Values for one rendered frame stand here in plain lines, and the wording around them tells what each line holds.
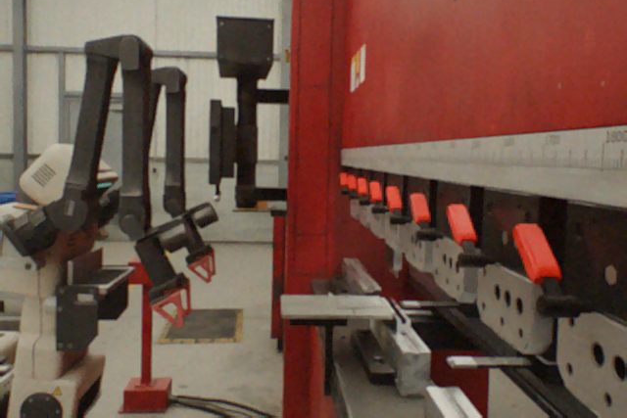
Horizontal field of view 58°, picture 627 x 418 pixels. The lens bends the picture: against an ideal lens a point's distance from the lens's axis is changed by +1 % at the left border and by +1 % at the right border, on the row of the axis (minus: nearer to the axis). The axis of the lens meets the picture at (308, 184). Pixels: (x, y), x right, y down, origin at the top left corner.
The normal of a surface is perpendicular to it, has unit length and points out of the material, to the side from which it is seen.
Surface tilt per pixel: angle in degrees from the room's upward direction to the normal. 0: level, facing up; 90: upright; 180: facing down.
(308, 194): 90
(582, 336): 90
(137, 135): 90
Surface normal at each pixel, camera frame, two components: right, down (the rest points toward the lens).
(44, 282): 0.04, 0.05
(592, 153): -1.00, -0.02
